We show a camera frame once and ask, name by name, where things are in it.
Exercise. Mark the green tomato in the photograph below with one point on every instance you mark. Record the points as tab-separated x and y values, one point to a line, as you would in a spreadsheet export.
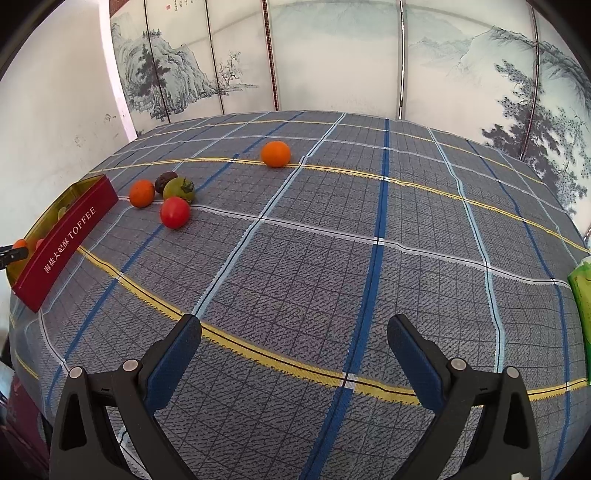
178	190
62	213

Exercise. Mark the red and gold tin box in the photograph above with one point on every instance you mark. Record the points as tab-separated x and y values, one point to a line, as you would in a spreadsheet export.
64	249

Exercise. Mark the orange tangerine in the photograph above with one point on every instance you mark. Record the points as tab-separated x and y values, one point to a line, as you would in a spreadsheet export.
276	153
19	243
141	193

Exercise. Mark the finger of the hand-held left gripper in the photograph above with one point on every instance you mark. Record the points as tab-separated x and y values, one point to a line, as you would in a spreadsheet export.
10	254

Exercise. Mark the green packet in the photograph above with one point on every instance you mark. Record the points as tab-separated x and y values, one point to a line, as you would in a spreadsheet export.
582	304

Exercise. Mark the dark red object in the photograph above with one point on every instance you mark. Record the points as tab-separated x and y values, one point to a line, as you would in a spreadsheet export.
21	415

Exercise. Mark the landscape painted folding screen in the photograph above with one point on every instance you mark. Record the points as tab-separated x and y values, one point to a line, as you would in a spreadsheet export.
346	60

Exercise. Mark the red tomato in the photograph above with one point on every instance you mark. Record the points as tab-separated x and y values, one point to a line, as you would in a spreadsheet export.
175	212
39	242

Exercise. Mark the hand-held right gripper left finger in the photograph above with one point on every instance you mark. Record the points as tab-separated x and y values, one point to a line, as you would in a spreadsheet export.
175	360

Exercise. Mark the grey plaid tablecloth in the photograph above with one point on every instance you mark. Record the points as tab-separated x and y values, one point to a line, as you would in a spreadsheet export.
323	277

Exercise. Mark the dark brown round fruit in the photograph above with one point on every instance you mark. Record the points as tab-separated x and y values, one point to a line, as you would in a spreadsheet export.
163	180

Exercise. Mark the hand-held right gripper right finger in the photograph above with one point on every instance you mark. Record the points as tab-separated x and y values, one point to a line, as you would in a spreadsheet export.
415	364

